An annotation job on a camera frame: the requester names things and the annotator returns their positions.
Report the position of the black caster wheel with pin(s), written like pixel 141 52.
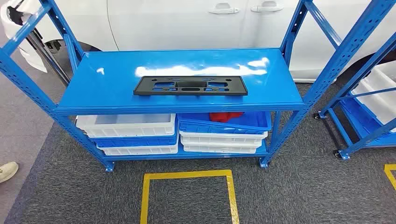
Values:
pixel 336 154
pixel 316 116

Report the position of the blue wheeled shelf rack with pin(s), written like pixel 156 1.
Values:
pixel 339 128

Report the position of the blue metal shelf rack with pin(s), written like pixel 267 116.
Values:
pixel 102 80

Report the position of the white car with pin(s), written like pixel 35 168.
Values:
pixel 185 24

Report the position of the red cloth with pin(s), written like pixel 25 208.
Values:
pixel 226 117

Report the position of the person's shoe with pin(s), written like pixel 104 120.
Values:
pixel 6 171

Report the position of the dark metal bar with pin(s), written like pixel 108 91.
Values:
pixel 46 55

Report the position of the blue plastic bin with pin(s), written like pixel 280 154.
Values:
pixel 216 127
pixel 360 120
pixel 136 142

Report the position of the yellow floor tape square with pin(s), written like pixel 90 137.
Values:
pixel 144 201

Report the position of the black perforated plastic part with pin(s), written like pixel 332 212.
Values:
pixel 142 89

